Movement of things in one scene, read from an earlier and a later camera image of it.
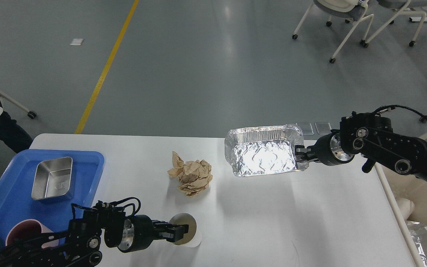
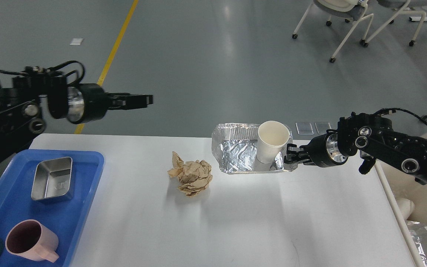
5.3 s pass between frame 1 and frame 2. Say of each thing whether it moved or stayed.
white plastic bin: stayed
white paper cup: moved
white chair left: stayed
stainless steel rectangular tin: stayed
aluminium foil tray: moved
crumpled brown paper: stayed
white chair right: stayed
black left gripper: moved
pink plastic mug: stayed
